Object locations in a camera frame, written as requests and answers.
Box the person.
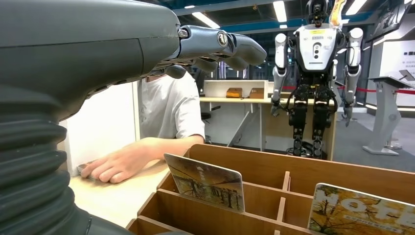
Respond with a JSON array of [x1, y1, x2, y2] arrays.
[[80, 71, 207, 185]]

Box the autumn print hotel key card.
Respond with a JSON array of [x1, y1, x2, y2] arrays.
[[163, 153, 246, 214], [307, 183, 415, 235]]

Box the wooden card organizer box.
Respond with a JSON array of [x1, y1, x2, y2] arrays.
[[125, 143, 415, 235]]

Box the ribbed grey left arm sleeve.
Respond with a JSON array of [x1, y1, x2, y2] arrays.
[[0, 85, 88, 235]]

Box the ceiling light panel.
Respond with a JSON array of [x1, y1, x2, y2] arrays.
[[345, 0, 369, 16], [191, 11, 221, 30], [273, 0, 288, 24]]

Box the white black humanoid robot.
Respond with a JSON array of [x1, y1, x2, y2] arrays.
[[271, 0, 365, 160]]

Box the orange hanging tag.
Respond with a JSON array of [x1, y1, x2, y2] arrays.
[[329, 0, 345, 27]]

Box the grey kiosk stand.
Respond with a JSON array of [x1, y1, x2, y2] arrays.
[[362, 75, 415, 156]]

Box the round stanchion base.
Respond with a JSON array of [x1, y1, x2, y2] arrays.
[[384, 139, 403, 150]]

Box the red barrier belt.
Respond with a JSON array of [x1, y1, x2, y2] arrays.
[[282, 85, 415, 95]]

